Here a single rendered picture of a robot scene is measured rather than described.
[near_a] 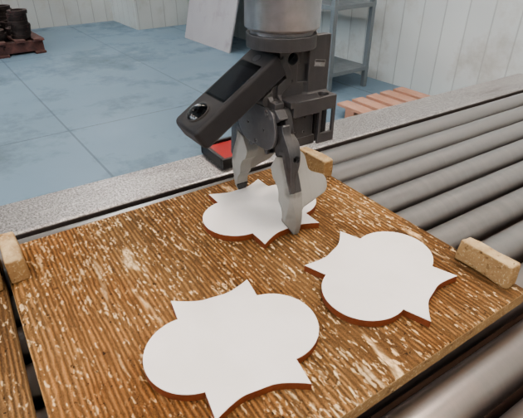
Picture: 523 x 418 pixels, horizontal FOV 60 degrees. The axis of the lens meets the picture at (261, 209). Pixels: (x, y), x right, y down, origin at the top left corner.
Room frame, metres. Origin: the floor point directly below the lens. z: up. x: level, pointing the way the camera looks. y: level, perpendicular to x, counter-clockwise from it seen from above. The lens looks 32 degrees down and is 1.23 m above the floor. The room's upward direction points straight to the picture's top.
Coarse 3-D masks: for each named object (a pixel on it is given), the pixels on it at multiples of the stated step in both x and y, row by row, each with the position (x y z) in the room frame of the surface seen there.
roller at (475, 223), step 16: (512, 192) 0.54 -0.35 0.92; (480, 208) 0.50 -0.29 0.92; (496, 208) 0.50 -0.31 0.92; (512, 208) 0.50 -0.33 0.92; (448, 224) 0.46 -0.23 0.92; (464, 224) 0.46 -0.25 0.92; (480, 224) 0.47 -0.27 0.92; (496, 224) 0.48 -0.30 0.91; (512, 224) 0.50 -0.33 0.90; (448, 240) 0.43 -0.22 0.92; (480, 240) 0.46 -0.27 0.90
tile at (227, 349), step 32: (192, 320) 0.28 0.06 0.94; (224, 320) 0.28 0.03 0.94; (256, 320) 0.28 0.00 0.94; (288, 320) 0.28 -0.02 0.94; (160, 352) 0.24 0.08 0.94; (192, 352) 0.24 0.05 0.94; (224, 352) 0.24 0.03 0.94; (256, 352) 0.24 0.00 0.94; (288, 352) 0.24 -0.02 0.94; (160, 384) 0.21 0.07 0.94; (192, 384) 0.21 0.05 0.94; (224, 384) 0.21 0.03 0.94; (256, 384) 0.21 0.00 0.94; (288, 384) 0.22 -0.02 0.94; (224, 416) 0.19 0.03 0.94
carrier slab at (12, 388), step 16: (0, 272) 0.35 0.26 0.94; (0, 304) 0.30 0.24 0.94; (0, 320) 0.28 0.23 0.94; (0, 336) 0.27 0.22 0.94; (16, 336) 0.27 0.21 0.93; (0, 352) 0.25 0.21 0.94; (16, 352) 0.25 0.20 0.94; (0, 368) 0.23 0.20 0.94; (16, 368) 0.23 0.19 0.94; (0, 384) 0.22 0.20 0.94; (16, 384) 0.22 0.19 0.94; (0, 400) 0.21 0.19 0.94; (16, 400) 0.21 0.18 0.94; (32, 400) 0.22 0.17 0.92; (0, 416) 0.19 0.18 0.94; (16, 416) 0.19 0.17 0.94; (32, 416) 0.19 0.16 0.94
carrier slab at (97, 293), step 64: (192, 192) 0.51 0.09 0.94; (64, 256) 0.38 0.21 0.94; (128, 256) 0.38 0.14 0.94; (192, 256) 0.38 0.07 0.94; (256, 256) 0.38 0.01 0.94; (320, 256) 0.38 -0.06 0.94; (448, 256) 0.38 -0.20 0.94; (64, 320) 0.28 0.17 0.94; (128, 320) 0.28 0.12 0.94; (320, 320) 0.28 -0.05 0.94; (448, 320) 0.28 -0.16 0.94; (64, 384) 0.22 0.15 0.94; (128, 384) 0.22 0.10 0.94; (320, 384) 0.22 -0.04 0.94; (384, 384) 0.22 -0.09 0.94
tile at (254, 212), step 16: (240, 192) 0.50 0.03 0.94; (256, 192) 0.50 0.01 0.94; (272, 192) 0.50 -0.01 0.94; (208, 208) 0.46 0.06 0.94; (224, 208) 0.46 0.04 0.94; (240, 208) 0.46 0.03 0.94; (256, 208) 0.46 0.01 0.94; (272, 208) 0.46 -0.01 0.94; (304, 208) 0.46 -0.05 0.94; (208, 224) 0.42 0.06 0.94; (224, 224) 0.42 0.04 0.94; (240, 224) 0.42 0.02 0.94; (256, 224) 0.42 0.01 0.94; (272, 224) 0.42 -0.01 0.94; (304, 224) 0.43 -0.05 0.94; (224, 240) 0.40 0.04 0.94; (240, 240) 0.40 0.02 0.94; (256, 240) 0.40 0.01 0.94; (272, 240) 0.40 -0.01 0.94
